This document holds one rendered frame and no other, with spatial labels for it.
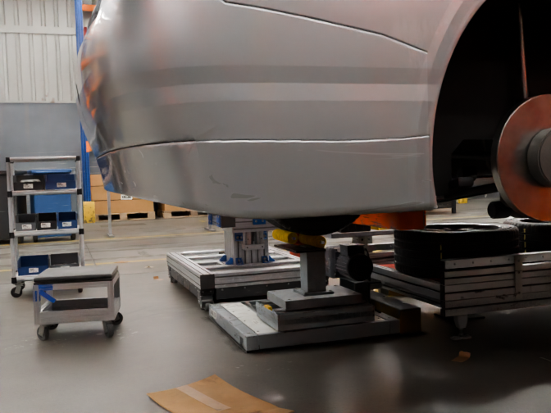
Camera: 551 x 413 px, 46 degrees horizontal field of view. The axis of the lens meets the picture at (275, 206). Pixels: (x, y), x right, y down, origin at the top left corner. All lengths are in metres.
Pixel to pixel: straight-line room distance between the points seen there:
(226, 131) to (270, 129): 0.09
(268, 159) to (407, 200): 0.32
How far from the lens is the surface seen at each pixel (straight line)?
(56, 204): 9.31
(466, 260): 3.31
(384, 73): 1.44
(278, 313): 3.16
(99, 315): 3.57
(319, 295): 3.26
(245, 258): 4.44
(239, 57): 1.33
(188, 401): 2.53
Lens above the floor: 0.84
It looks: 3 degrees down
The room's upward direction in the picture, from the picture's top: 2 degrees counter-clockwise
